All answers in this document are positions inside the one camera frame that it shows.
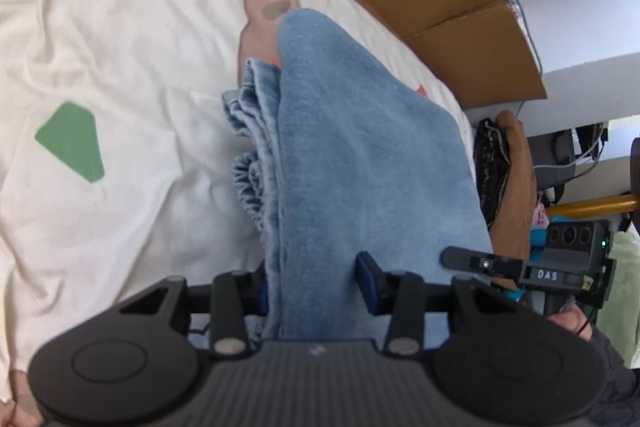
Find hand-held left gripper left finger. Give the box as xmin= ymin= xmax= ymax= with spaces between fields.
xmin=119 ymin=257 xmax=272 ymax=361

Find black chair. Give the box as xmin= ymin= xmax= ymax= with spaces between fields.
xmin=629 ymin=137 xmax=640 ymax=238

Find light blue jeans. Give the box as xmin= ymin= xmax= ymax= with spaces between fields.
xmin=221 ymin=8 xmax=493 ymax=342

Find cream bear print bed sheet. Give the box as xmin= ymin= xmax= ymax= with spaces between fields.
xmin=0 ymin=0 xmax=478 ymax=408

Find person's right forearm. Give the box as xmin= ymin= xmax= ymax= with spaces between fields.
xmin=587 ymin=324 xmax=640 ymax=427

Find light green cloth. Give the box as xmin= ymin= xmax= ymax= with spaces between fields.
xmin=595 ymin=231 xmax=640 ymax=370

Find folded brown cloth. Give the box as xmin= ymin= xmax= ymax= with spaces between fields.
xmin=487 ymin=109 xmax=540 ymax=265

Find person's right hand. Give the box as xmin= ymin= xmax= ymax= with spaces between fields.
xmin=547 ymin=307 xmax=597 ymax=342

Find leopard print cloth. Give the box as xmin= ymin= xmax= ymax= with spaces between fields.
xmin=472 ymin=118 xmax=512 ymax=230

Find yellow wooden bar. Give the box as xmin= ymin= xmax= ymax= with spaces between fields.
xmin=544 ymin=194 xmax=640 ymax=220

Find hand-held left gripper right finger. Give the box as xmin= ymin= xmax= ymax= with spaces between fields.
xmin=355 ymin=251 xmax=522 ymax=361

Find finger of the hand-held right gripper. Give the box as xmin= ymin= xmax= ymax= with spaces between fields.
xmin=439 ymin=246 xmax=527 ymax=281

